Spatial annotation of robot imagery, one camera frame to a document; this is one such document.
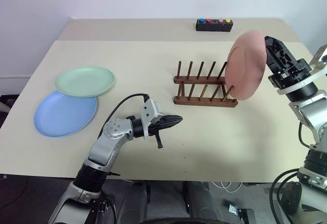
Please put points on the green plate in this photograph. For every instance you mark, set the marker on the green plate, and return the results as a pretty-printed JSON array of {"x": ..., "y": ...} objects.
[{"x": 84, "y": 80}]

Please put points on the wooden dish rack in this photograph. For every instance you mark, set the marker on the wooden dish rack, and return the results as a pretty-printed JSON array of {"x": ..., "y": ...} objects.
[{"x": 204, "y": 101}]

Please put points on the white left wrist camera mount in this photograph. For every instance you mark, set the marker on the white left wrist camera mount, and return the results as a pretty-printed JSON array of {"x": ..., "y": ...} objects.
[{"x": 149, "y": 109}]

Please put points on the black button box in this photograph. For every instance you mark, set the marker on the black button box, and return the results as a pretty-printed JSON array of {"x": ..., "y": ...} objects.
[{"x": 214, "y": 27}]

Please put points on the blue plate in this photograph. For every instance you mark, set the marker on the blue plate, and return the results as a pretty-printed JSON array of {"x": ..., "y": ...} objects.
[{"x": 64, "y": 116}]

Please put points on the dark grey rounded shape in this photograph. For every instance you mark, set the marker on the dark grey rounded shape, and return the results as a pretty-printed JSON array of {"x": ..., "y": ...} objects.
[{"x": 201, "y": 201}]

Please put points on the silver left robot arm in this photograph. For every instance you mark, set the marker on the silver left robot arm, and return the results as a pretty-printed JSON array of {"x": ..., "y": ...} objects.
[{"x": 107, "y": 144}]

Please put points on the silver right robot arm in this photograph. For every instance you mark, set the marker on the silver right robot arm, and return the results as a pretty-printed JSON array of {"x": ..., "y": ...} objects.
[{"x": 313, "y": 121}]

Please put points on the pink plate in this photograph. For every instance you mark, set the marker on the pink plate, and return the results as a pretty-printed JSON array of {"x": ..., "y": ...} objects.
[{"x": 245, "y": 65}]

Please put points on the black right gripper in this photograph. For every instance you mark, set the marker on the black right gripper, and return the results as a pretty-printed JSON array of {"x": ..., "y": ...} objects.
[{"x": 291, "y": 74}]

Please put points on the black oval rounded shape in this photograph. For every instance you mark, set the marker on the black oval rounded shape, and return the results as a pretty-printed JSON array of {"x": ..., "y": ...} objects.
[{"x": 291, "y": 198}]

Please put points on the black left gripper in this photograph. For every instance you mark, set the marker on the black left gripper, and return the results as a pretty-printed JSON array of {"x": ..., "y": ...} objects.
[{"x": 154, "y": 127}]

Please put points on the metal floor bracket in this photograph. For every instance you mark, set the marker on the metal floor bracket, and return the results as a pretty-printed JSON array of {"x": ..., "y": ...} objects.
[{"x": 238, "y": 210}]

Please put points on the black curved rim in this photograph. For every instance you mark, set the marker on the black curved rim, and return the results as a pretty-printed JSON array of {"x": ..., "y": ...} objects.
[{"x": 171, "y": 220}]

